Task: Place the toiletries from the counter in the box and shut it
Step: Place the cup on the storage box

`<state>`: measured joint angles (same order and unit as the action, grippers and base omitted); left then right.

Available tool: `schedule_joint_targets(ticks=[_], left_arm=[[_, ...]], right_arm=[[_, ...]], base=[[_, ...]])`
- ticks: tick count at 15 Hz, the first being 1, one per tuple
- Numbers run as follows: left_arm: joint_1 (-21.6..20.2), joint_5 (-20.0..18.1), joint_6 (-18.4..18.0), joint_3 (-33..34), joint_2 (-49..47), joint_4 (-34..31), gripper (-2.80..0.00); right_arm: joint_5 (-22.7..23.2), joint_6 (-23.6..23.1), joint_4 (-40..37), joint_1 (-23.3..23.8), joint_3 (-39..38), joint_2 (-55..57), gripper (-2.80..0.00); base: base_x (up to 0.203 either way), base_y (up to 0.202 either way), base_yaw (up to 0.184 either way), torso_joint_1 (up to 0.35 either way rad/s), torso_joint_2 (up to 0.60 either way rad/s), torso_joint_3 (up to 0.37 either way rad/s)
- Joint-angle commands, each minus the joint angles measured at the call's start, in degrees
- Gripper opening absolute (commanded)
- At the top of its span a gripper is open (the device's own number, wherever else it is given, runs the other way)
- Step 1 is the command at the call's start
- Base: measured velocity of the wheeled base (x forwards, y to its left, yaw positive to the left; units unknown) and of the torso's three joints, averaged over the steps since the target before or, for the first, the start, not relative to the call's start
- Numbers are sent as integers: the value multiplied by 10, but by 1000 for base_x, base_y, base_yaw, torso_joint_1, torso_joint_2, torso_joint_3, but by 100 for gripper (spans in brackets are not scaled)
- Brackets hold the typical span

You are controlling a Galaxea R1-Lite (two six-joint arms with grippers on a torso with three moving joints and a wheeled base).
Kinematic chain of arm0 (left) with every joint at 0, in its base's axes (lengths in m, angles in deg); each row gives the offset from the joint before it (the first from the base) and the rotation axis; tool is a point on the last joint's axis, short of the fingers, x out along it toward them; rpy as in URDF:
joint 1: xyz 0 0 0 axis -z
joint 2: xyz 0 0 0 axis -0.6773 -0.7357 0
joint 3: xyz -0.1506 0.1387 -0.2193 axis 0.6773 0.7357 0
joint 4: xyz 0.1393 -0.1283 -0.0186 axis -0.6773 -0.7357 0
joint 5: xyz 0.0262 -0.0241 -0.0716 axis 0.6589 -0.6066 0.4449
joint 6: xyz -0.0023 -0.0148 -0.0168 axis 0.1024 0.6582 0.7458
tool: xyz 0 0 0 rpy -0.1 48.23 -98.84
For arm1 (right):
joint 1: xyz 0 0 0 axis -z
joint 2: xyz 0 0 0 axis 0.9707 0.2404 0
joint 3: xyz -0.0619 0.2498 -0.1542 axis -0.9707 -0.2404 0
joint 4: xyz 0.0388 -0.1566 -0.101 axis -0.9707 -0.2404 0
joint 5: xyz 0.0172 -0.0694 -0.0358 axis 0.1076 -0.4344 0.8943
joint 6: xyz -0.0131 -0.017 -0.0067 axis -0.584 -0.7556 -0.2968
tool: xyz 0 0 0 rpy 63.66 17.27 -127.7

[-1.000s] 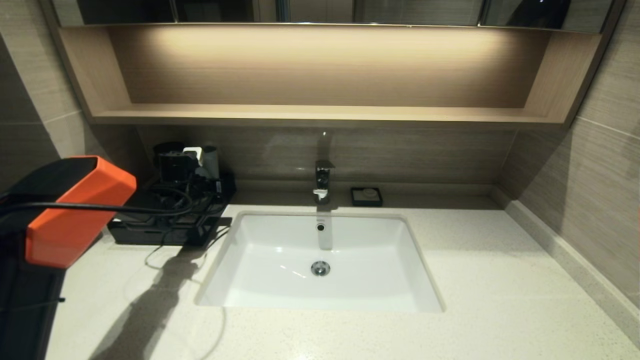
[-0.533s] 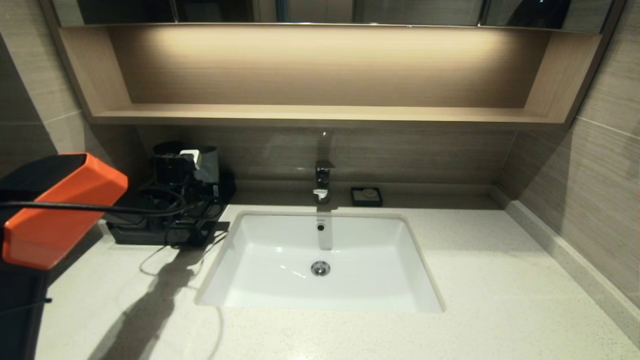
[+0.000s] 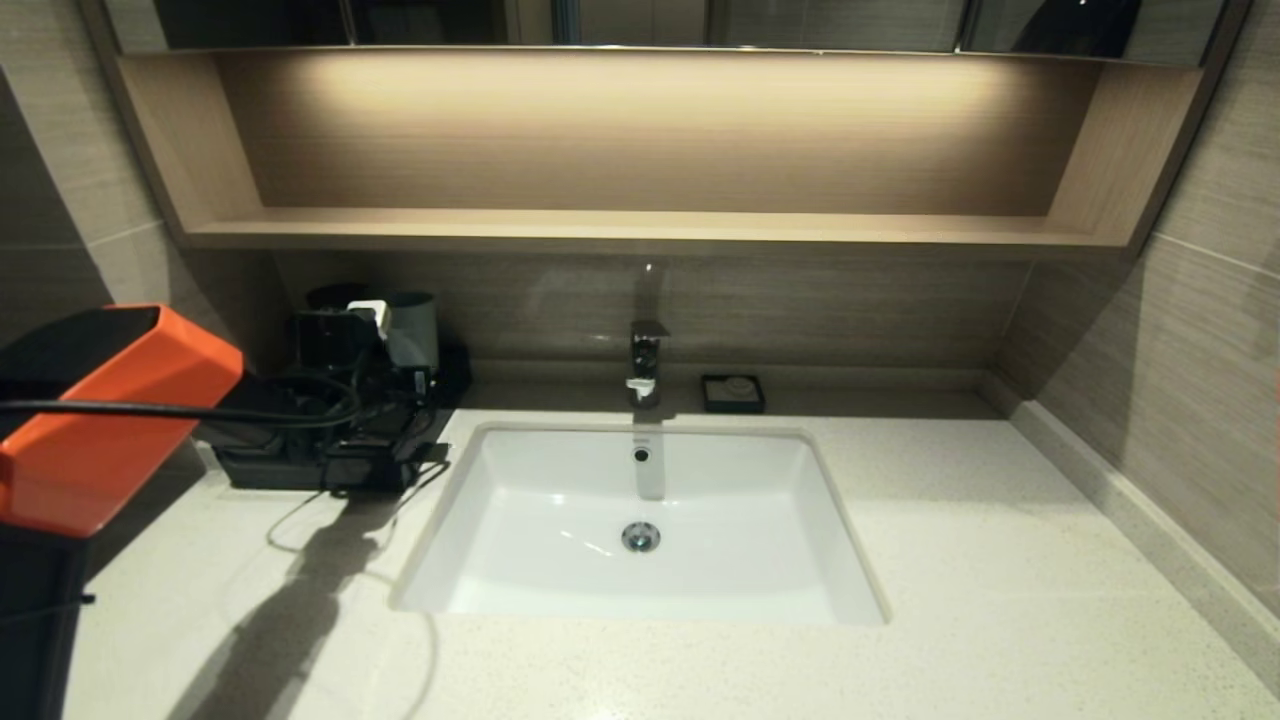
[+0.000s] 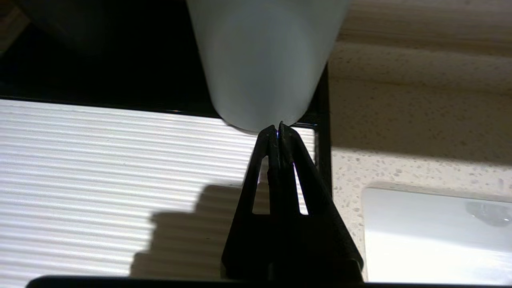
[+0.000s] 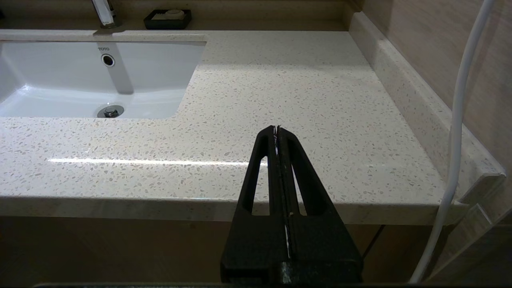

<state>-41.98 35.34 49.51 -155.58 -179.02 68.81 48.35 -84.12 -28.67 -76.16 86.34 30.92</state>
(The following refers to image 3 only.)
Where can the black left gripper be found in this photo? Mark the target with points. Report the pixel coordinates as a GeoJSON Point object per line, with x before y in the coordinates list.
{"type": "Point", "coordinates": [345, 380]}

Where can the grey cup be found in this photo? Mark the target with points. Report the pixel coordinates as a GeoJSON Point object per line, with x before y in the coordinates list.
{"type": "Point", "coordinates": [415, 335]}

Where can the black amenity tray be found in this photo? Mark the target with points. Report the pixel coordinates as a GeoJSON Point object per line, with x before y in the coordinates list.
{"type": "Point", "coordinates": [270, 472]}

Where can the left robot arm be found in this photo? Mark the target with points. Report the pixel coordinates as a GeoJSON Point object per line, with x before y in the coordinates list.
{"type": "Point", "coordinates": [110, 420]}

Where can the black box body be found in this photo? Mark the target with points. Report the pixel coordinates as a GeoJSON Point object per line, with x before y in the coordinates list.
{"type": "Point", "coordinates": [455, 380]}

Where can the black cylindrical container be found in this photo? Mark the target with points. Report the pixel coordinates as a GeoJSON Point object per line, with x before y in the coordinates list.
{"type": "Point", "coordinates": [335, 295]}

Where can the chrome faucet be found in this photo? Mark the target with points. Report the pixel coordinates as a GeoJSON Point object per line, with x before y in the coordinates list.
{"type": "Point", "coordinates": [648, 360]}

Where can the white ceramic sink basin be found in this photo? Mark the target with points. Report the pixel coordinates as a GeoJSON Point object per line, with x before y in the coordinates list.
{"type": "Point", "coordinates": [640, 520]}

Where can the chrome sink drain stopper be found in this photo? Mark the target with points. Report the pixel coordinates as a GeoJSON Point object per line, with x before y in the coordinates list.
{"type": "Point", "coordinates": [641, 537]}

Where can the black soap dish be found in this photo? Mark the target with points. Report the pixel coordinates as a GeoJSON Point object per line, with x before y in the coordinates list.
{"type": "Point", "coordinates": [735, 404]}

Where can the round beige soap bar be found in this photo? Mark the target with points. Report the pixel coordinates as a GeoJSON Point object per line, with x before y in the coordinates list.
{"type": "Point", "coordinates": [738, 386]}

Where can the mirror cabinet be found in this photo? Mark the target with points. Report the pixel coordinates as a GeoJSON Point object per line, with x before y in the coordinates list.
{"type": "Point", "coordinates": [800, 22]}

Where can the stone backsplash ledge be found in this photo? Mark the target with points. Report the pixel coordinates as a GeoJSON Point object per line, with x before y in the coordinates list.
{"type": "Point", "coordinates": [1150, 520]}

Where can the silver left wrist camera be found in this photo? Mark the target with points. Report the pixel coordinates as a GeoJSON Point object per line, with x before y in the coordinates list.
{"type": "Point", "coordinates": [370, 315]}

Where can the wooden wall shelf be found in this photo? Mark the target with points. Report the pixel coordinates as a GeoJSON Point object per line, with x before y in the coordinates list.
{"type": "Point", "coordinates": [640, 140]}

